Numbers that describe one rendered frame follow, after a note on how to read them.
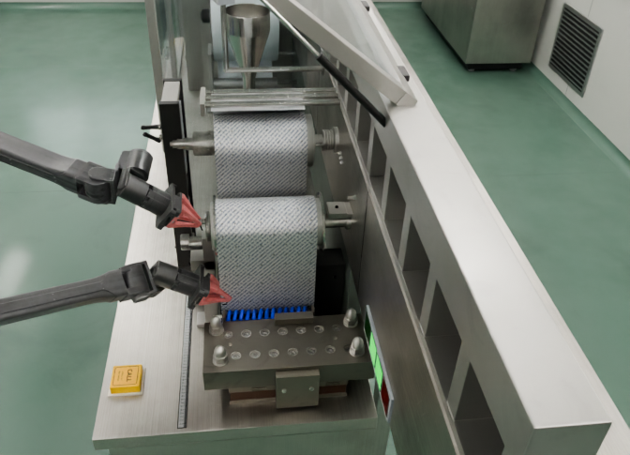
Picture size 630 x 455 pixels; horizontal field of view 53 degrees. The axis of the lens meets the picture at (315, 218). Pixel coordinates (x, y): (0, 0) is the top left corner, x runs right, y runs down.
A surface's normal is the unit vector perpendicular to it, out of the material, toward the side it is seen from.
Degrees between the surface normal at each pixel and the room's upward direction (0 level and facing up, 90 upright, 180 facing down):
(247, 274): 90
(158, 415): 0
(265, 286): 90
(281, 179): 92
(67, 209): 0
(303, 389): 90
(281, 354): 0
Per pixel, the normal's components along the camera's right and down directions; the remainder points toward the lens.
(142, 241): 0.04, -0.80
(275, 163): 0.11, 0.62
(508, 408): -0.99, 0.04
